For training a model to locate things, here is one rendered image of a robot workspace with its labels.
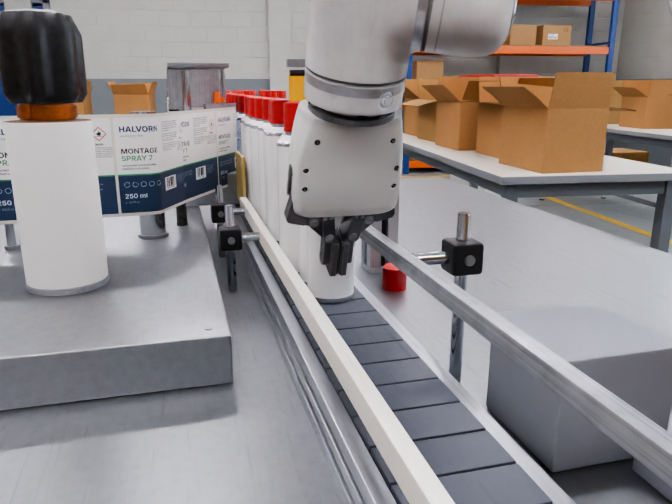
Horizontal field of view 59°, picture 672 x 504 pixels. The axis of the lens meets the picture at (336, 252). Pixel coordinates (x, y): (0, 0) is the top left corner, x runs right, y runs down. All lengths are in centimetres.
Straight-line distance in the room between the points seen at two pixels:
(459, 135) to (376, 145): 271
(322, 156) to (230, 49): 796
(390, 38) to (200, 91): 78
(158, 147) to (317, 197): 44
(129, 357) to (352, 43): 33
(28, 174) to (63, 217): 6
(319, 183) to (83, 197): 29
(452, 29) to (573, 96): 202
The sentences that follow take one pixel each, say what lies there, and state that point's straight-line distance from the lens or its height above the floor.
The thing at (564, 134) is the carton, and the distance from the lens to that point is 248.
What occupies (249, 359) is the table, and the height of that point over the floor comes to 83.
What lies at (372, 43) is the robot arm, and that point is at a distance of 47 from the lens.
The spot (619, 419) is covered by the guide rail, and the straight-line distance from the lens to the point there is 30.
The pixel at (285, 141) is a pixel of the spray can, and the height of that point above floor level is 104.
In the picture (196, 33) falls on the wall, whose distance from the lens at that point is 849.
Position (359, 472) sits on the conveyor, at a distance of 39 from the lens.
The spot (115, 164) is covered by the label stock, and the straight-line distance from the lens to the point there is 93.
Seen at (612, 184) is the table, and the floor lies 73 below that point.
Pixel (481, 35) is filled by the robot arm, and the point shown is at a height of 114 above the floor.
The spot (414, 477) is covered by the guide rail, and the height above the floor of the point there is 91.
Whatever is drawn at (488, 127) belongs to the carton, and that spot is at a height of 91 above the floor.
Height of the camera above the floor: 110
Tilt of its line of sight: 15 degrees down
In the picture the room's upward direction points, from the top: straight up
